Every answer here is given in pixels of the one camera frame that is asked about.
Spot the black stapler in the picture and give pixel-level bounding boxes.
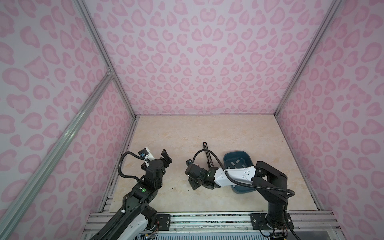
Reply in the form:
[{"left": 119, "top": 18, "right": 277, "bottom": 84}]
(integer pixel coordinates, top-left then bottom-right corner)
[{"left": 203, "top": 142, "right": 214, "bottom": 168}]

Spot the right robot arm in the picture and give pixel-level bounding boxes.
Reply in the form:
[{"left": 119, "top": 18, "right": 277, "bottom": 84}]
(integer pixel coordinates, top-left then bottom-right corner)
[{"left": 186, "top": 160, "right": 295, "bottom": 239}]

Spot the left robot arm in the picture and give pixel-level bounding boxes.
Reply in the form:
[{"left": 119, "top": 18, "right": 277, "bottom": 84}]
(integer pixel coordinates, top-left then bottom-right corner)
[{"left": 91, "top": 148, "right": 172, "bottom": 240}]

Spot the teal plastic tray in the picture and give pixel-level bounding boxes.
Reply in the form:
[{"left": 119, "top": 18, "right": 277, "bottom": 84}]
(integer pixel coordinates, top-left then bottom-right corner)
[{"left": 224, "top": 151, "right": 256, "bottom": 194}]

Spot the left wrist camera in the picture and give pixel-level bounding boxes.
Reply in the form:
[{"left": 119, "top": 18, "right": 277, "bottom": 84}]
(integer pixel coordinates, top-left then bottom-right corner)
[{"left": 139, "top": 147, "right": 155, "bottom": 163}]

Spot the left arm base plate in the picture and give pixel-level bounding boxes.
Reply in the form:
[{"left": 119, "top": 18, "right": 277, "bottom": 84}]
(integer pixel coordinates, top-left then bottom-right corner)
[{"left": 149, "top": 214, "right": 171, "bottom": 232}]

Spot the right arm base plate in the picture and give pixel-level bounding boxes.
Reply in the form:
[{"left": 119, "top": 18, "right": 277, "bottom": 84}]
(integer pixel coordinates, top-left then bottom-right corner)
[{"left": 250, "top": 213, "right": 295, "bottom": 231}]

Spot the aluminium front rail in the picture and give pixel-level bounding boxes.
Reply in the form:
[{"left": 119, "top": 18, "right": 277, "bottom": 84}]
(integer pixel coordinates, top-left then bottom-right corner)
[{"left": 80, "top": 211, "right": 343, "bottom": 240}]

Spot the aluminium diagonal frame bar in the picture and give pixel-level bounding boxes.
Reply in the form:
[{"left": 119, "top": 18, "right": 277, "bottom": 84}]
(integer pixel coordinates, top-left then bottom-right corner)
[{"left": 1, "top": 73, "right": 115, "bottom": 240}]

